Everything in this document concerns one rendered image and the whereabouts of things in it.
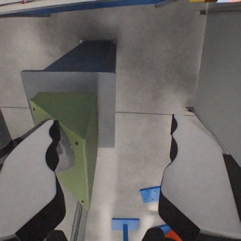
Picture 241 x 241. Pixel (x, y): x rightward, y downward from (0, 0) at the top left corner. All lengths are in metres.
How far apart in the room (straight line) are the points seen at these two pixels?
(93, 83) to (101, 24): 1.01
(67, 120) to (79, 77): 0.18
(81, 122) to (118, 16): 1.21
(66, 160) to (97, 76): 0.28
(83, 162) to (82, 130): 0.08
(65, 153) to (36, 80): 0.29
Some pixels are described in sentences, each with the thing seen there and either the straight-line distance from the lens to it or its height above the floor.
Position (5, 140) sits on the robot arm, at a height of 1.27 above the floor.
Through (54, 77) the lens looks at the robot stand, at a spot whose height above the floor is 1.00.
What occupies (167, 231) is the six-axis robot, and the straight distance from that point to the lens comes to 3.68.
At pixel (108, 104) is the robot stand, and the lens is 0.60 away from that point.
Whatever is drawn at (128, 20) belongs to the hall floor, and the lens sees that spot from 1.54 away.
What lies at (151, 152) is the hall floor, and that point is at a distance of 2.10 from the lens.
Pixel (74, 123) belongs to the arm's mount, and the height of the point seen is 1.19.
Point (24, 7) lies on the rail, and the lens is 0.75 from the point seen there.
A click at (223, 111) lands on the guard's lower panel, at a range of 1.37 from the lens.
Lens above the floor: 1.54
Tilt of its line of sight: 59 degrees down
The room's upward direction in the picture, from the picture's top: 178 degrees clockwise
